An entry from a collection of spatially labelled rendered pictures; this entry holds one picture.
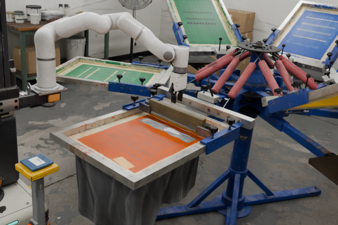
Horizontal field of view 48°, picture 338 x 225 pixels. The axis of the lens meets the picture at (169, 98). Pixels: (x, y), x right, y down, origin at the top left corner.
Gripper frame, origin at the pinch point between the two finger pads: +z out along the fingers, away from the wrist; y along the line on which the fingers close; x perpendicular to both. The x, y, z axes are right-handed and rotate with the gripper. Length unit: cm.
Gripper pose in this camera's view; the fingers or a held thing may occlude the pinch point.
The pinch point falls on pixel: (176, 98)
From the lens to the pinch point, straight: 204.0
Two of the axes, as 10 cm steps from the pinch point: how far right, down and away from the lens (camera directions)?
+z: -0.9, 9.3, 3.4
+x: 7.6, 2.9, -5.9
